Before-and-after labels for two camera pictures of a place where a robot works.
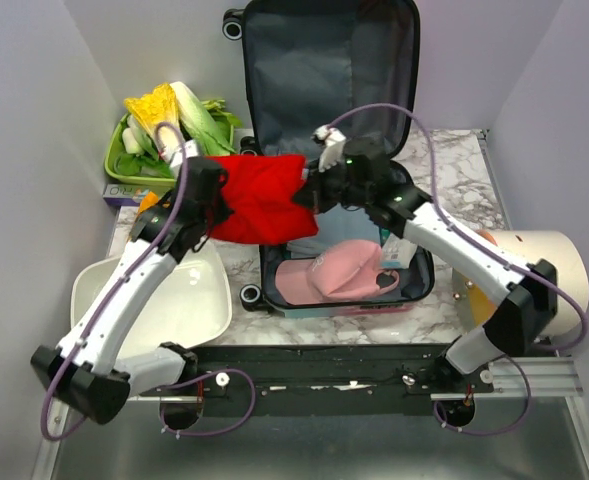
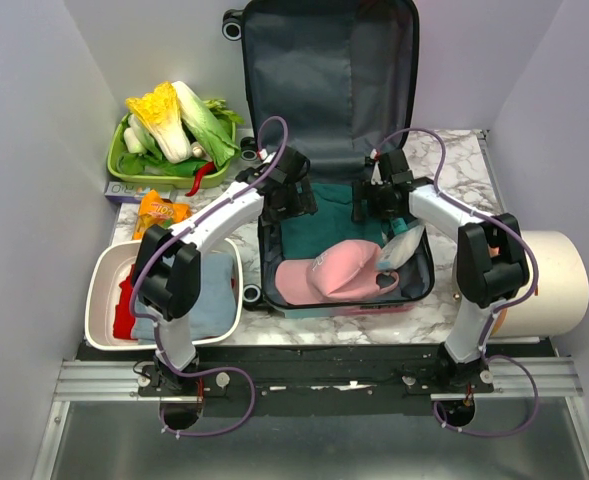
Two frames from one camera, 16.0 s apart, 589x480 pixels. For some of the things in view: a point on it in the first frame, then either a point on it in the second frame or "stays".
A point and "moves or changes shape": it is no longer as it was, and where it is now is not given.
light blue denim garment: [337, 223] → [216, 313]
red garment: [261, 190] moves or changes shape
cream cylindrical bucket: [563, 248] stays
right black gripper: [311, 195] → [364, 191]
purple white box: [131, 194] stays
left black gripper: [223, 214] → [304, 203]
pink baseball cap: [345, 270] stays
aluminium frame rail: [546, 379] stays
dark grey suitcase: [353, 65] stays
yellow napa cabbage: [156, 110] stays
